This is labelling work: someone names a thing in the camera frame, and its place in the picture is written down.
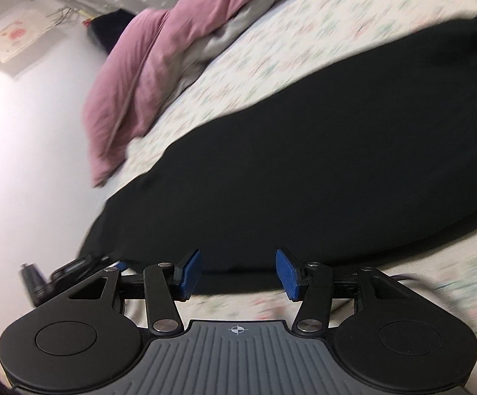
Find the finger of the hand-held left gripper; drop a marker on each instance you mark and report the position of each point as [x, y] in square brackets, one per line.
[120, 264]

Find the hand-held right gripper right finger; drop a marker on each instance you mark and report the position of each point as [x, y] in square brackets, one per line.
[288, 273]

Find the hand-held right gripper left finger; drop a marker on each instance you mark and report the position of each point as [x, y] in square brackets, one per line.
[191, 273]

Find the black pants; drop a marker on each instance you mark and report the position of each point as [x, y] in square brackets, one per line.
[304, 152]

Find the pink duvet with grey lining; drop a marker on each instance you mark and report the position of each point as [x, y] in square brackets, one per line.
[148, 70]

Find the dark hanging garment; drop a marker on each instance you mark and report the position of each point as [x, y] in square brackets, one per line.
[110, 28]

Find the floral bed sheet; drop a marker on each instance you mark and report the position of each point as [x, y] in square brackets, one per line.
[324, 28]

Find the white wall hanging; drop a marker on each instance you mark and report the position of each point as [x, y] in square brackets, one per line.
[12, 37]

